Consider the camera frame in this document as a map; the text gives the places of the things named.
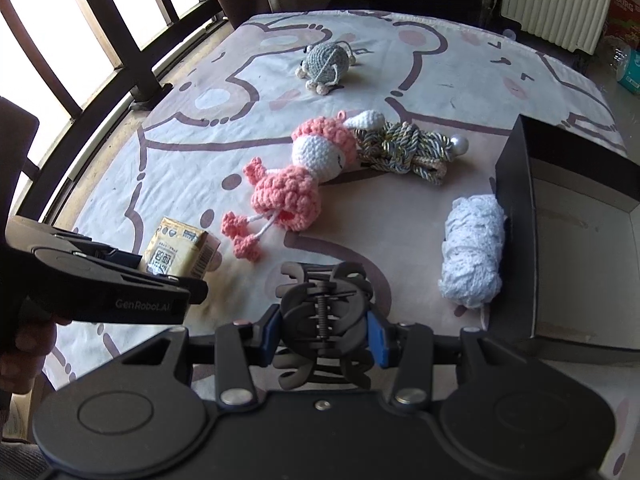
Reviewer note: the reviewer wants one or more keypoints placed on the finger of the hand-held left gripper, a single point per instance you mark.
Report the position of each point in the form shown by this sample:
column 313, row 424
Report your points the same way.
column 165, row 287
column 107, row 252

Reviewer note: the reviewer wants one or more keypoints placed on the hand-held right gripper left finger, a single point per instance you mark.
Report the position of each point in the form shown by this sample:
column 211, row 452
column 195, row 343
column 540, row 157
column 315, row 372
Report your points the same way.
column 267, row 332

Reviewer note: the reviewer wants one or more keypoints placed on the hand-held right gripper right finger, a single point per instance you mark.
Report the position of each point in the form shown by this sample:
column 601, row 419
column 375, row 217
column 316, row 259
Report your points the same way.
column 377, row 337

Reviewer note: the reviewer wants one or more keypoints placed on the small golden packet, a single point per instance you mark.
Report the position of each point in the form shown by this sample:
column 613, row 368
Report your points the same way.
column 175, row 252

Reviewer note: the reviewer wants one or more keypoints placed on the dark grey hair claw clip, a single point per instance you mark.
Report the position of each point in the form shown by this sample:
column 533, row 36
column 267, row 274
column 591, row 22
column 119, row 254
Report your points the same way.
column 322, row 320

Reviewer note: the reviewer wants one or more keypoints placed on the white yarn bundle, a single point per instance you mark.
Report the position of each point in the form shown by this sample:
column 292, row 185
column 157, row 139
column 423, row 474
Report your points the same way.
column 472, row 255

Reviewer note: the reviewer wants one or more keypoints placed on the pink crochet doll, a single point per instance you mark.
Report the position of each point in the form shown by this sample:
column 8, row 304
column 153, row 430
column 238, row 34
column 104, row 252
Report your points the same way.
column 300, row 180

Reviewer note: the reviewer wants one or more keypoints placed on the black cardboard box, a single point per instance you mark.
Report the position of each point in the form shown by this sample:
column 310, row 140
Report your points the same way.
column 575, row 240

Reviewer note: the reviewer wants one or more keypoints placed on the grey crochet toy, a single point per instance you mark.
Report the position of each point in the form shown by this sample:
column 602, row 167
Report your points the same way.
column 325, row 65

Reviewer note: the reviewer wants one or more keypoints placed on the person's left hand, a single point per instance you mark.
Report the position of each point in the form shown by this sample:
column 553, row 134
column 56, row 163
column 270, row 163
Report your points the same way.
column 25, row 350

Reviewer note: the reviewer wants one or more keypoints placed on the printed bear blanket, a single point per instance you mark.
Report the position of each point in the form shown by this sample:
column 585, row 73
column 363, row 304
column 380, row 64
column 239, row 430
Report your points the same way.
column 200, row 160

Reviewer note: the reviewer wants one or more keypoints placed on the dark window railing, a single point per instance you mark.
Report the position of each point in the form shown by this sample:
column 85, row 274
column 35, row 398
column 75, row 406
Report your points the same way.
column 125, row 45

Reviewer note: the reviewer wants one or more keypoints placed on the red cardboard carton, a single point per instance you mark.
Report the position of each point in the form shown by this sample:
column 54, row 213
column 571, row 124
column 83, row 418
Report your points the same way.
column 625, row 5

